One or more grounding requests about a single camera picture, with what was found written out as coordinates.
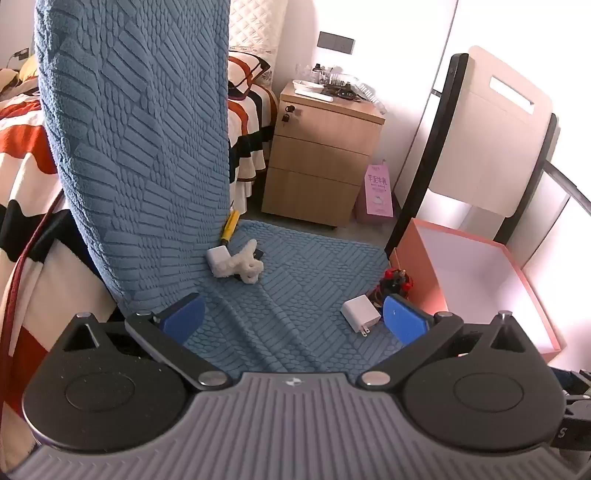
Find pink cardboard box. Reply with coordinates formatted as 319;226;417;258
389;218;566;367

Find grey wall switch panel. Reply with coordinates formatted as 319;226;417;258
318;31;356;54

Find white charger plug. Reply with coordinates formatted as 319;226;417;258
341;295;382;339

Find wooden nightstand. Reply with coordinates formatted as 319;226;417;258
261;80;386;228

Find white quilted headboard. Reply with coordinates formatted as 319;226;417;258
228;0;289;54

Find yellow hand tool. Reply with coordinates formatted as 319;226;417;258
221;210;240;245

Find striped bed blanket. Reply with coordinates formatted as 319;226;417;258
0;51;280;462

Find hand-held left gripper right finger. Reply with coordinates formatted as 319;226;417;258
358;295;532;393

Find blue textured blanket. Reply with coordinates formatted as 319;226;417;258
33;0;416;374

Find white printed plastic part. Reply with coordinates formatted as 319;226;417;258
226;240;265;284

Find white square block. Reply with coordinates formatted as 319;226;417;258
207;247;234;278

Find pink paper bag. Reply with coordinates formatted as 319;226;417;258
355;159;394;225

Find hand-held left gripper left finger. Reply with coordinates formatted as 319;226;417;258
58;292;234;391

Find red and black toy figure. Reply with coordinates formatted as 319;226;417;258
372;267;416;301

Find yellow pillow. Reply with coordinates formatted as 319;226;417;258
0;53;40;93

